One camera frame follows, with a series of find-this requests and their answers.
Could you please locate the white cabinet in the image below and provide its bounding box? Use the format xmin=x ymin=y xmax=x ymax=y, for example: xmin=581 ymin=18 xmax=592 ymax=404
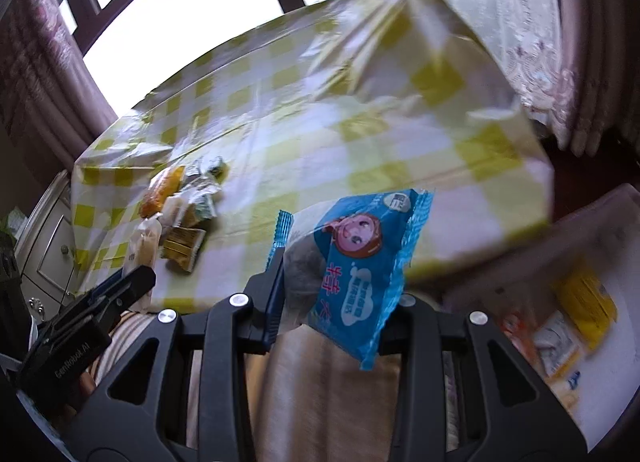
xmin=12 ymin=169 xmax=81 ymax=313

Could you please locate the green white packet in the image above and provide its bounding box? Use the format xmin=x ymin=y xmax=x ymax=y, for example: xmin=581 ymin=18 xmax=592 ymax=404
xmin=0 ymin=207 xmax=31 ymax=243

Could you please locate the orange snack packet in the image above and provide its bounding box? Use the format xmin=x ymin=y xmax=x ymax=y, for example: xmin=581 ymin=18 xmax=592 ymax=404
xmin=139 ymin=165 xmax=187 ymax=219

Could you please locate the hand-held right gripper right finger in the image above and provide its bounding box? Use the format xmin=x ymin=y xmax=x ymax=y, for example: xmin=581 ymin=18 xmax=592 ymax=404
xmin=377 ymin=295 xmax=586 ymax=462

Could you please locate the blue-edged snack packet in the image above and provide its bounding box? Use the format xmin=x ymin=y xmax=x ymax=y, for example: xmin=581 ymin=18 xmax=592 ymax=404
xmin=270 ymin=187 xmax=435 ymax=373

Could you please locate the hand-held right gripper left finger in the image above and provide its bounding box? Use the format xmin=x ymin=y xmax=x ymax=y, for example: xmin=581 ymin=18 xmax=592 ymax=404
xmin=75 ymin=257 xmax=288 ymax=462

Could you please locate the yellow white checkered tablecloth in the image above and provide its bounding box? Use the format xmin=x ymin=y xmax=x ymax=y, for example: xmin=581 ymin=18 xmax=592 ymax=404
xmin=70 ymin=0 xmax=556 ymax=315

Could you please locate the white lace curtain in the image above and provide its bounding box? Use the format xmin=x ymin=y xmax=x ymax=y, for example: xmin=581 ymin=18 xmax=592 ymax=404
xmin=320 ymin=0 xmax=568 ymax=110

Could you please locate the green silver snack packet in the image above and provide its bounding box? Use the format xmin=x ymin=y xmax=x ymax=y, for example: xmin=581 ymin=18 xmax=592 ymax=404
xmin=172 ymin=189 xmax=220 ymax=229

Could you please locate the white storage box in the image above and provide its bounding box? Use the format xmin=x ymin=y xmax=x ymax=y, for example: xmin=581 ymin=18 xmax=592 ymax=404
xmin=442 ymin=185 xmax=640 ymax=448

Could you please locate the green floral snack packet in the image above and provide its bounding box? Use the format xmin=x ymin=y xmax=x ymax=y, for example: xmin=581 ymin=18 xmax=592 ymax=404
xmin=186 ymin=156 xmax=228 ymax=190

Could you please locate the striped sofa cushion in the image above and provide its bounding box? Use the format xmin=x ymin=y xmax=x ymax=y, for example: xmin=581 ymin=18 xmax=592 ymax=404
xmin=90 ymin=309 xmax=476 ymax=462

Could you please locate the white printed packet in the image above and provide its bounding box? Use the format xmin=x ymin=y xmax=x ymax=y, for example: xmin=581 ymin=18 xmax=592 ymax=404
xmin=532 ymin=312 xmax=583 ymax=378

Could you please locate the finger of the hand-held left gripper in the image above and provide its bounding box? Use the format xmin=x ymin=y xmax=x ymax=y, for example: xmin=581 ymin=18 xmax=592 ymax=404
xmin=85 ymin=267 xmax=133 ymax=294
xmin=75 ymin=266 xmax=158 ymax=328

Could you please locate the yellow snack packet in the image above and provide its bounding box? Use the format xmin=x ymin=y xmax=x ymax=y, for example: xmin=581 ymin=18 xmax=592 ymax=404
xmin=161 ymin=226 xmax=207 ymax=273

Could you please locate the person's left hand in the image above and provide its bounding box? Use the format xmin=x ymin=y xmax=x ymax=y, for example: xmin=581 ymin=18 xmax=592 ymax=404
xmin=60 ymin=371 xmax=101 ymax=425

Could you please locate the brown curtain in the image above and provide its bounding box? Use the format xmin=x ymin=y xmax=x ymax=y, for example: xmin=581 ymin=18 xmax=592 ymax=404
xmin=0 ymin=0 xmax=118 ymax=143

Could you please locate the pale bread packet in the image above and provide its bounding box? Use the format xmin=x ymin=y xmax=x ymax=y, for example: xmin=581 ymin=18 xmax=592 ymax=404
xmin=131 ymin=217 xmax=162 ymax=265

